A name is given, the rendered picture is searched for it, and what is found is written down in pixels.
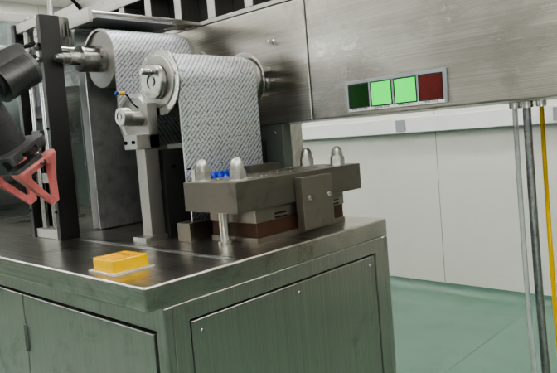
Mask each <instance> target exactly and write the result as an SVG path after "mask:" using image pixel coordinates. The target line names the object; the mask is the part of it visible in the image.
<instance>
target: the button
mask: <svg viewBox="0 0 557 373"><path fill-rule="evenodd" d="M93 262H94V270H98V271H103V272H107V273H112V274H116V273H120V272H123V271H127V270H130V269H136V268H139V267H143V266H146V265H149V263H148V254H147V253H141V252H135V251H130V250H124V251H120V252H117V253H112V254H107V255H102V256H99V257H95V258H93Z"/></svg>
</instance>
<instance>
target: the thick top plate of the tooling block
mask: <svg viewBox="0 0 557 373"><path fill-rule="evenodd" d="M322 173H331V174H332V194H336V193H339V192H344V191H351V190H355V189H359V188H361V172H360V163H346V164H345V165H337V166H333V165H332V166H330V164H314V166H306V167H300V166H296V167H286V168H280V169H279V170H273V171H267V172H257V173H251V174H246V177H247V178H248V180H243V181H235V182H229V179H230V176H228V177H217V178H211V179H212V181H208V182H183V187H184V197H185V206H186V211H194V212H209V213H225V214H241V213H245V212H250V211H257V210H261V209H265V208H269V207H273V206H280V205H284V204H288V203H293V202H296V192H295V181H294V178H297V177H306V176H311V175H317V174H322Z"/></svg>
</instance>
